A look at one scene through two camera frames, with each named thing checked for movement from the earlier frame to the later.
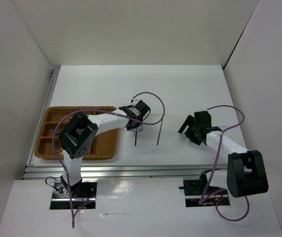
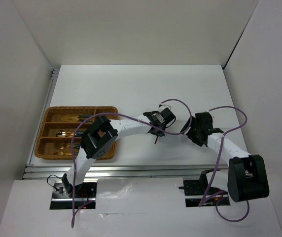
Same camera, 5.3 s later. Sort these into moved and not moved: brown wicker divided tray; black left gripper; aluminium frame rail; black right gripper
Moved: black left gripper
Not moved: brown wicker divided tray; aluminium frame rail; black right gripper
